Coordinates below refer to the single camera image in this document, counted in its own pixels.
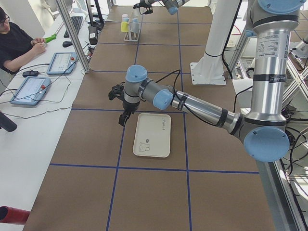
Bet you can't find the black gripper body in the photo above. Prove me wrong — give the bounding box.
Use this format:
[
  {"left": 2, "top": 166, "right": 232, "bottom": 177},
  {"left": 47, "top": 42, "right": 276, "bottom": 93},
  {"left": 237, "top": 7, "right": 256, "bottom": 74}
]
[
  {"left": 139, "top": 0, "right": 151, "bottom": 9},
  {"left": 122, "top": 92, "right": 141, "bottom": 115}
]

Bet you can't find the yellow cup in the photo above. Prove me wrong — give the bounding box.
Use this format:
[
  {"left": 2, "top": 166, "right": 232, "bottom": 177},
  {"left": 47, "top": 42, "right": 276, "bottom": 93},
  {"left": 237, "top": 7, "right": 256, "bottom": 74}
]
[{"left": 120, "top": 21, "right": 129, "bottom": 33}]

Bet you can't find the pale green cup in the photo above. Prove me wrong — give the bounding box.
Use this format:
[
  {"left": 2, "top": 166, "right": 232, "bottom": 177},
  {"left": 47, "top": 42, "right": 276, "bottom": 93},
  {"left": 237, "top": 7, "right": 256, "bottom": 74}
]
[{"left": 134, "top": 8, "right": 140, "bottom": 16}]

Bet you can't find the grey cup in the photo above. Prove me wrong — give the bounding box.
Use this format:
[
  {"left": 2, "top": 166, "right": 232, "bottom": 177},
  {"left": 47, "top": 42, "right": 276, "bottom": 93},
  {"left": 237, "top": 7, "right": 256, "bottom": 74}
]
[{"left": 130, "top": 22, "right": 139, "bottom": 34}]

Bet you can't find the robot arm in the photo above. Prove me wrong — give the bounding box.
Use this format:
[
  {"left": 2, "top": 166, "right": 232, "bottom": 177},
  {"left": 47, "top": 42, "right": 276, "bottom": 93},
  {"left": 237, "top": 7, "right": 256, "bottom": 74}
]
[
  {"left": 133, "top": 0, "right": 190, "bottom": 15},
  {"left": 108, "top": 0, "right": 304, "bottom": 162}
]

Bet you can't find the cream plastic tray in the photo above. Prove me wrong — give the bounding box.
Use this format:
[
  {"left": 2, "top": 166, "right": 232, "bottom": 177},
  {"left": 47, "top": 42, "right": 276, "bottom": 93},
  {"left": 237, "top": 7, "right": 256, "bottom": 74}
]
[{"left": 133, "top": 113, "right": 171, "bottom": 158}]

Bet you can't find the black power adapter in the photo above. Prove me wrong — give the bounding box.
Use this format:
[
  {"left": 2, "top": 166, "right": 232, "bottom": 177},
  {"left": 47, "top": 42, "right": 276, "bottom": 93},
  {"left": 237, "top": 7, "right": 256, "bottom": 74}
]
[{"left": 88, "top": 26, "right": 98, "bottom": 45}]

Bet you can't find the far blue teach pendant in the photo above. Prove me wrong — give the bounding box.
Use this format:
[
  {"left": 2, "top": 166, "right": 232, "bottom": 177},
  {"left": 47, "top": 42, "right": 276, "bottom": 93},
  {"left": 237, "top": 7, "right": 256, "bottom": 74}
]
[{"left": 46, "top": 52, "right": 77, "bottom": 75}]

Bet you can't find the blue teach pendant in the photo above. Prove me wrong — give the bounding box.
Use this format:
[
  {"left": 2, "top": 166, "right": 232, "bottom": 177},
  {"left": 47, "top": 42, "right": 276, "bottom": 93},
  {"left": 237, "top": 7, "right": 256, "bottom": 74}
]
[
  {"left": 46, "top": 52, "right": 77, "bottom": 75},
  {"left": 10, "top": 77, "right": 51, "bottom": 106}
]

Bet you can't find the black keyboard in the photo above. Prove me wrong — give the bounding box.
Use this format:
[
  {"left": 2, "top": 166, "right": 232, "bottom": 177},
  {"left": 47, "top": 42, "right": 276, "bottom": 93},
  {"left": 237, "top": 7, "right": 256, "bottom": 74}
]
[{"left": 70, "top": 16, "right": 83, "bottom": 35}]

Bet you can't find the black computer mouse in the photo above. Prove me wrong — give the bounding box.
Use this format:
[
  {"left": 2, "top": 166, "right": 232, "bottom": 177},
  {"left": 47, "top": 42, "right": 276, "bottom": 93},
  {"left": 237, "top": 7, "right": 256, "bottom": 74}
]
[{"left": 62, "top": 41, "right": 72, "bottom": 48}]

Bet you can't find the near blue teach pendant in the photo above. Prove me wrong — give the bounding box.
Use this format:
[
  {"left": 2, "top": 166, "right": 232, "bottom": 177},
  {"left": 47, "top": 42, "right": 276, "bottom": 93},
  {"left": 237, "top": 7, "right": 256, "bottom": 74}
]
[{"left": 10, "top": 77, "right": 51, "bottom": 106}]

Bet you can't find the black handheld remote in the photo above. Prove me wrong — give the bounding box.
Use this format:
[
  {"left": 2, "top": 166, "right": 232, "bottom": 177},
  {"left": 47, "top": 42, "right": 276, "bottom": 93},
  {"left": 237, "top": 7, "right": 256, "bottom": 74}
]
[{"left": 22, "top": 71, "right": 39, "bottom": 77}]

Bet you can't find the person in black shirt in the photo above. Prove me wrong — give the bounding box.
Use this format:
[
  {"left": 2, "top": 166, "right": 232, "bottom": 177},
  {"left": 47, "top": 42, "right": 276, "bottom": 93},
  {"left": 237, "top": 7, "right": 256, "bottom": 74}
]
[{"left": 0, "top": 9, "right": 46, "bottom": 75}]

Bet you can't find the red cylinder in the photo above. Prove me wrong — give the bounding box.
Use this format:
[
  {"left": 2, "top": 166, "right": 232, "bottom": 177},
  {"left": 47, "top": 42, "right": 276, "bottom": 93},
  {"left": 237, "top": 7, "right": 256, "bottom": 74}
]
[{"left": 0, "top": 206, "right": 30, "bottom": 225}]

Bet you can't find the white wire cup rack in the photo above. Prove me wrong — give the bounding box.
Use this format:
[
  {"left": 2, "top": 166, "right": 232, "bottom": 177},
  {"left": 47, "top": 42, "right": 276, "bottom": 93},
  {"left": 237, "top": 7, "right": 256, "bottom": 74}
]
[{"left": 124, "top": 19, "right": 141, "bottom": 42}]

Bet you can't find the black braided left cable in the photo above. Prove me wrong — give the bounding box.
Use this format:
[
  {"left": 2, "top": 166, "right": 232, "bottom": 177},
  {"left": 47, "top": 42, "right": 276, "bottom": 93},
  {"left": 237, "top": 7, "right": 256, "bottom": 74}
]
[{"left": 139, "top": 69, "right": 193, "bottom": 115}]

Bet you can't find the aluminium frame post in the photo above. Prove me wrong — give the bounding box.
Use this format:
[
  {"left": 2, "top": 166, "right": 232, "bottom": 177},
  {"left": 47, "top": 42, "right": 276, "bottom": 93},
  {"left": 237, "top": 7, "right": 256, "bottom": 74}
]
[{"left": 55, "top": 0, "right": 90, "bottom": 74}]

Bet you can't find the green handled tool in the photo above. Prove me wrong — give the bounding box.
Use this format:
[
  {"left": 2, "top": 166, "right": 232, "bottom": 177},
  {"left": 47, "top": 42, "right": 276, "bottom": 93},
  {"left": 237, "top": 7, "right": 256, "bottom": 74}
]
[{"left": 44, "top": 34, "right": 57, "bottom": 44}]

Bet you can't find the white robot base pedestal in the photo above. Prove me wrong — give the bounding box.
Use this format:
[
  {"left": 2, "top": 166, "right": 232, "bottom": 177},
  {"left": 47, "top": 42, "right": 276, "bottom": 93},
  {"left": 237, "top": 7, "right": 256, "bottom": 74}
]
[{"left": 190, "top": 0, "right": 242, "bottom": 85}]

